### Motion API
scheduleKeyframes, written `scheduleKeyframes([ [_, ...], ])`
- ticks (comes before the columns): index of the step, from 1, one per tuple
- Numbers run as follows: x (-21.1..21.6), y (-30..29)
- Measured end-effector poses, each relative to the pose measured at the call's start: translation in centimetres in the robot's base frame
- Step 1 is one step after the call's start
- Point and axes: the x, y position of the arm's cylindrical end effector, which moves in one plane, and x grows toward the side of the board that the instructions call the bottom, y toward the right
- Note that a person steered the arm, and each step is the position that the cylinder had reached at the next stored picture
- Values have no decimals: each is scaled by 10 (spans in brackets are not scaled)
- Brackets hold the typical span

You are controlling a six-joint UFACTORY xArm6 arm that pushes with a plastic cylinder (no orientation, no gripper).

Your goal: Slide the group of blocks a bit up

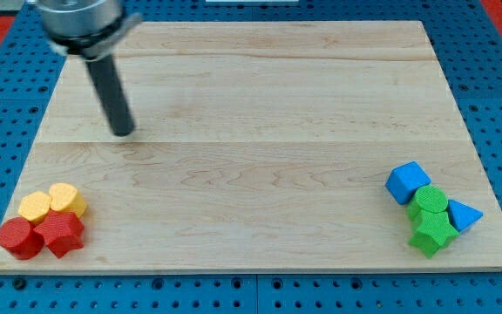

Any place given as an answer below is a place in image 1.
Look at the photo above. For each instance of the silver round tool flange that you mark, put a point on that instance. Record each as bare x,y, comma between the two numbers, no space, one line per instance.
90,29

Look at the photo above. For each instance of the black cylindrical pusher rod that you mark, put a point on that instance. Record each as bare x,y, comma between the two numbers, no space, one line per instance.
108,86

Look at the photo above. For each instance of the yellow heart block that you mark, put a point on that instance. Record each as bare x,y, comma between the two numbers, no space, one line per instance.
65,198

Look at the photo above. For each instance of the yellow hexagon block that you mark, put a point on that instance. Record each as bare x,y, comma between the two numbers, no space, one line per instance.
35,206

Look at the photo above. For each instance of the red star block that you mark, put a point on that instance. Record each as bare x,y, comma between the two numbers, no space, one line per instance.
61,232

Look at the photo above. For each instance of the light wooden board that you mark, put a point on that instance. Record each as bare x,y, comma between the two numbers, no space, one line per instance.
260,148

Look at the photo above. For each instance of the red cylinder block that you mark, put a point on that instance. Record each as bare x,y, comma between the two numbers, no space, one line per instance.
17,237

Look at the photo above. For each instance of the blue cube block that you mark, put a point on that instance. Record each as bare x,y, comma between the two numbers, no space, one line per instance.
404,180

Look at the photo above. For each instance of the green cylinder block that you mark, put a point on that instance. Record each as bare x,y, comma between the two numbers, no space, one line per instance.
427,198

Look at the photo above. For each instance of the green star block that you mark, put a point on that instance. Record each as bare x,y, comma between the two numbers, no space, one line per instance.
432,232

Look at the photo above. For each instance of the blue triangle block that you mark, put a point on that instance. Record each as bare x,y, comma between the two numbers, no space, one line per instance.
462,216

